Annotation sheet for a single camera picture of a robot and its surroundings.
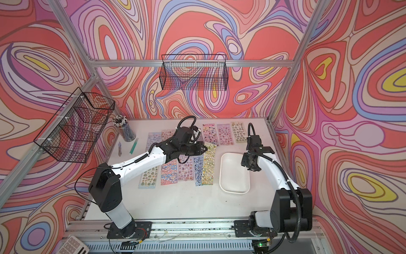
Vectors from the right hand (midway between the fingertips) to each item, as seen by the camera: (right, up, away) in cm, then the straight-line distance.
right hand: (249, 167), depth 85 cm
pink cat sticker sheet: (-21, +18, +26) cm, 38 cm away
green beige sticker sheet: (0, +20, +27) cm, 34 cm away
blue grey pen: (-81, +8, +17) cm, 83 cm away
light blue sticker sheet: (-61, +16, +23) cm, 67 cm away
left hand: (-22, +10, -5) cm, 25 cm away
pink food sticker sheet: (-52, +18, +26) cm, 61 cm away
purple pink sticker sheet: (-10, +18, +26) cm, 33 cm away
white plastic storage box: (-8, -7, +4) cm, 11 cm away
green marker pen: (-73, +10, +19) cm, 76 cm away
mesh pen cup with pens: (-76, +26, +10) cm, 81 cm away
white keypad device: (-83, -31, -17) cm, 90 cm away
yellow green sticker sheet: (-23, +2, -3) cm, 23 cm away
